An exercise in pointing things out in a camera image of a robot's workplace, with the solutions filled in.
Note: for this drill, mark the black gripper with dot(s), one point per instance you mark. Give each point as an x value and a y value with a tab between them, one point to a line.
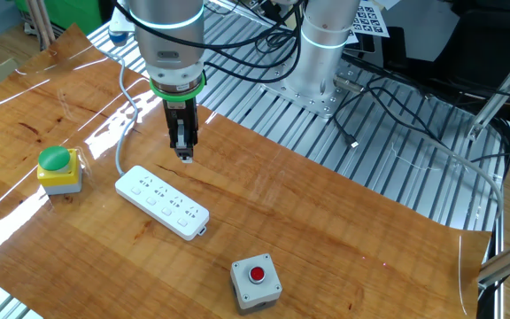
180	111

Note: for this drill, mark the white four-socket power strip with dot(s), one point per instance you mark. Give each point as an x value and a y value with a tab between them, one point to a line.
162	201

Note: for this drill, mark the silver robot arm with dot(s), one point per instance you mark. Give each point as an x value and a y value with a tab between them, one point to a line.
166	35

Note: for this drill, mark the glossy wood-grain mat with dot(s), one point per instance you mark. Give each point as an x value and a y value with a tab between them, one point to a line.
281	199

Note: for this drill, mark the green mushroom button yellow box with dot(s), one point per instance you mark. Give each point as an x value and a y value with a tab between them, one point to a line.
58	170

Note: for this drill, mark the red push button grey box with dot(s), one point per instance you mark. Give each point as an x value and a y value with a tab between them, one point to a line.
255	283

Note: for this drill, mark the green plastic bin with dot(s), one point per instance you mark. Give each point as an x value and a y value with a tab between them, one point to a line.
73	13

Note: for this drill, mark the wooden stick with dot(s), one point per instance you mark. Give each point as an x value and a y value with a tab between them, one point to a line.
37	24
48	22

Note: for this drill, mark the black-white marker sheet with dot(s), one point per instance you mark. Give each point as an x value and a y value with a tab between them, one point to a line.
372	20

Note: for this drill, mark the black equipment case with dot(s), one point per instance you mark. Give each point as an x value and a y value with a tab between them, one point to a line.
489	44

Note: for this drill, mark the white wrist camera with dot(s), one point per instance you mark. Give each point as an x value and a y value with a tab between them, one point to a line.
120	26

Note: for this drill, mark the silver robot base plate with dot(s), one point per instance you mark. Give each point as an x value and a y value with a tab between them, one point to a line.
321	104

